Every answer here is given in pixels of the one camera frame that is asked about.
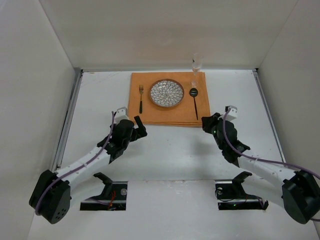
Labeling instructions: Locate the orange cloth napkin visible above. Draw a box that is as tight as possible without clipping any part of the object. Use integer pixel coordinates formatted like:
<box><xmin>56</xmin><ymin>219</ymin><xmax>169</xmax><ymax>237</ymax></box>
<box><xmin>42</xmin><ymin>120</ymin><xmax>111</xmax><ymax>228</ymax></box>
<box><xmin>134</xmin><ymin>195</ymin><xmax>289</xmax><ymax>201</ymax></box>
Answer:
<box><xmin>127</xmin><ymin>72</ymin><xmax>211</xmax><ymax>127</ymax></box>

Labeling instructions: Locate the gold fork black handle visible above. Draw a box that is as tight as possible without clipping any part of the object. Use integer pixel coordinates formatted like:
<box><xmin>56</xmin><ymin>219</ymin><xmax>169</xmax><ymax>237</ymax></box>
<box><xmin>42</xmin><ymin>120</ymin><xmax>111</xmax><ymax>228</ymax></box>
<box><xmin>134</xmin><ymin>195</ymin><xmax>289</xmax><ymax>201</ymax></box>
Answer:
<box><xmin>139</xmin><ymin>84</ymin><xmax>144</xmax><ymax>114</ymax></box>

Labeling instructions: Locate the black spoon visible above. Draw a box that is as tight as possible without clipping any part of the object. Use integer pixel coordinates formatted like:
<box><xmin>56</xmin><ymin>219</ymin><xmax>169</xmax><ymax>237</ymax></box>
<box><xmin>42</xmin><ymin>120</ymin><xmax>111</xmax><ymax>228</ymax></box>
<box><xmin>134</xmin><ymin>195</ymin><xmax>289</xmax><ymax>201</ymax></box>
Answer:
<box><xmin>189</xmin><ymin>87</ymin><xmax>199</xmax><ymax>120</ymax></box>

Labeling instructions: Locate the patterned ceramic plate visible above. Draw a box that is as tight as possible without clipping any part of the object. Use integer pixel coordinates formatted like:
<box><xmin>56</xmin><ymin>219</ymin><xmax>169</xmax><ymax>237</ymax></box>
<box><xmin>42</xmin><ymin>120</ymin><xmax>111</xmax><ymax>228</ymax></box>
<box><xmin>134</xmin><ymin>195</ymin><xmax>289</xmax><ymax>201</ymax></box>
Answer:
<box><xmin>149</xmin><ymin>78</ymin><xmax>185</xmax><ymax>108</ymax></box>

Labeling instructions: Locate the clear wine glass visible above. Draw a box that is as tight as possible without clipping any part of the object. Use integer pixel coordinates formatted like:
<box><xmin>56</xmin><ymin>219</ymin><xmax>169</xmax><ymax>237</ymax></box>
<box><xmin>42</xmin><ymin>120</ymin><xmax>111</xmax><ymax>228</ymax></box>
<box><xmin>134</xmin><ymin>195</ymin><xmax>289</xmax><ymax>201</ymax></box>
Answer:
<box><xmin>191</xmin><ymin>52</ymin><xmax>203</xmax><ymax>88</ymax></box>

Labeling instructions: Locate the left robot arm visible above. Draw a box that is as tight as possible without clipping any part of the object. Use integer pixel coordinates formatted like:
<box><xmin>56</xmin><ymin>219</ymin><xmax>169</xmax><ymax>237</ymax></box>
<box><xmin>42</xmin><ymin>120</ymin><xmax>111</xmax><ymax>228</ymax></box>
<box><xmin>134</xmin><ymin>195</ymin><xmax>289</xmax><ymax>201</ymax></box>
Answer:
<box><xmin>29</xmin><ymin>116</ymin><xmax>148</xmax><ymax>224</ymax></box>

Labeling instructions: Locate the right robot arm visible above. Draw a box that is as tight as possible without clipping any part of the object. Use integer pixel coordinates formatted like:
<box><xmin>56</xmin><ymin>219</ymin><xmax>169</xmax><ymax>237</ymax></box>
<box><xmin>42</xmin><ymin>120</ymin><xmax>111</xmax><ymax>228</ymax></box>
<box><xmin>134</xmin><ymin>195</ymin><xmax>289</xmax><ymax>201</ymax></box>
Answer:
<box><xmin>201</xmin><ymin>107</ymin><xmax>320</xmax><ymax>224</ymax></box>

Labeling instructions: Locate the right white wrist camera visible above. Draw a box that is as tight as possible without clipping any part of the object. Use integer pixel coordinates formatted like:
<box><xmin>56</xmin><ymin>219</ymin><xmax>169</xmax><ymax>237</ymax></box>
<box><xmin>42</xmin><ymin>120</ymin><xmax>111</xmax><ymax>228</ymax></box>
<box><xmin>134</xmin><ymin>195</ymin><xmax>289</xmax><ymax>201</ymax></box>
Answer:
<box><xmin>223</xmin><ymin>105</ymin><xmax>238</xmax><ymax>122</ymax></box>

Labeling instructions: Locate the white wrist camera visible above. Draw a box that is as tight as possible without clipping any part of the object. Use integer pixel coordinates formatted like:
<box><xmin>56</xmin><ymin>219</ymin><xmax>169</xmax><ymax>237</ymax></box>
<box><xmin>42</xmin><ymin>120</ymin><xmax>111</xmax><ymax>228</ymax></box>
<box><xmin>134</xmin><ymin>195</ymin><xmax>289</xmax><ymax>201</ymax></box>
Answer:
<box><xmin>114</xmin><ymin>107</ymin><xmax>129</xmax><ymax>122</ymax></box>
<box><xmin>223</xmin><ymin>105</ymin><xmax>238</xmax><ymax>122</ymax></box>

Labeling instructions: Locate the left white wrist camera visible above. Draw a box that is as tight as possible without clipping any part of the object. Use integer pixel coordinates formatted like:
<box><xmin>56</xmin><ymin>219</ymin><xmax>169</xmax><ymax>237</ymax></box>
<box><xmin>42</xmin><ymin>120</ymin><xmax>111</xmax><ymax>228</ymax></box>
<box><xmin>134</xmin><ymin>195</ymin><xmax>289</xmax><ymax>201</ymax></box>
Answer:
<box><xmin>114</xmin><ymin>107</ymin><xmax>129</xmax><ymax>122</ymax></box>

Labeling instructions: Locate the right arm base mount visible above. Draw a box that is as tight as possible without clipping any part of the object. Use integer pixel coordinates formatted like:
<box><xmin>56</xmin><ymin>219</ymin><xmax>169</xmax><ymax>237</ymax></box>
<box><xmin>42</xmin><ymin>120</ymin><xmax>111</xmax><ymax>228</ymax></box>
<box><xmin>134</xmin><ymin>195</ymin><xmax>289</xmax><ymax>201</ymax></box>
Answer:
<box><xmin>214</xmin><ymin>180</ymin><xmax>269</xmax><ymax>211</ymax></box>

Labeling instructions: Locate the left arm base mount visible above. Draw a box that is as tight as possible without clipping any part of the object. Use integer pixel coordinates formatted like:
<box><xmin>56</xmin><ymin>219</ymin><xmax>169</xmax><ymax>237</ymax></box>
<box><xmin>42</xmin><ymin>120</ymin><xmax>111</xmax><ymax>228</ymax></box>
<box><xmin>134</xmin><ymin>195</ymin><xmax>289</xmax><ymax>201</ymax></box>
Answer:
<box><xmin>79</xmin><ymin>181</ymin><xmax>128</xmax><ymax>212</ymax></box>

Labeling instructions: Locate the aluminium table edge rail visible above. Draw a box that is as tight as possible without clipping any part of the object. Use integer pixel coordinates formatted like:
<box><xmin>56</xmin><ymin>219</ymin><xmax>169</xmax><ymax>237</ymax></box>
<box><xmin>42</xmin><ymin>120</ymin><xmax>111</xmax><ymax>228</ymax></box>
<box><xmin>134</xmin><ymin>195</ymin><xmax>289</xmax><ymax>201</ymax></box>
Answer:
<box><xmin>49</xmin><ymin>67</ymin><xmax>83</xmax><ymax>172</ymax></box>

